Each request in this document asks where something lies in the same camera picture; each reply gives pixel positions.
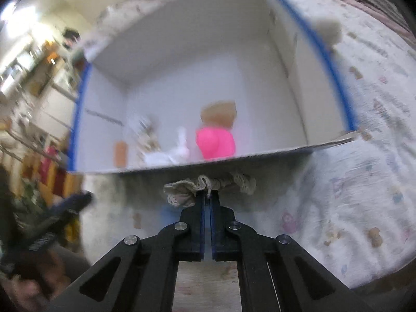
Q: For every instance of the patterned white bed sheet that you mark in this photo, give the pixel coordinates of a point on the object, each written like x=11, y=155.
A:
x=352, y=206

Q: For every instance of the orange foam cylinder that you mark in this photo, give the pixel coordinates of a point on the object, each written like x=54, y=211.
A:
x=120, y=154

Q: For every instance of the yellow wooden rack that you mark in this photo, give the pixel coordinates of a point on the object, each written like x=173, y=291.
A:
x=46, y=179

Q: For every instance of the white fabric flower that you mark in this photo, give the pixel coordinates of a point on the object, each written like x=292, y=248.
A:
x=176, y=156

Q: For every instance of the cream fluffy plush toy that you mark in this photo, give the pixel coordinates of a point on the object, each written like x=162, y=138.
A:
x=329, y=29

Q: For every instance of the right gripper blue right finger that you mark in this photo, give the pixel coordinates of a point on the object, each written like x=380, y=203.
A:
x=222, y=241

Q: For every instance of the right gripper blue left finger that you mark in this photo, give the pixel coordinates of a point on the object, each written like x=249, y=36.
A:
x=191, y=241

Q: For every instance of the person left hand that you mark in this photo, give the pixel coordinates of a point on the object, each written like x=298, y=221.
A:
x=26, y=294

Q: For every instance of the plastic packet with label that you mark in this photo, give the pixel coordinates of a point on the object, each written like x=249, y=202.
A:
x=143, y=130

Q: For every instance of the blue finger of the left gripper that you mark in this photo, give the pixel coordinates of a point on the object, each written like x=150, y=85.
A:
x=54, y=221

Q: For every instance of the tan sponge block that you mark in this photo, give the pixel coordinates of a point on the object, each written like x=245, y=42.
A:
x=220, y=114

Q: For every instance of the light blue soft object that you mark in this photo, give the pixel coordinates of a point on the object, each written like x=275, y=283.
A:
x=169, y=215

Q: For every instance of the blue and white cardboard box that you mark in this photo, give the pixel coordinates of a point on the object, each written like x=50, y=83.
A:
x=187, y=54

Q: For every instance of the pink rubber duck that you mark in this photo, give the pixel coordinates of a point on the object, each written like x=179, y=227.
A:
x=215, y=143

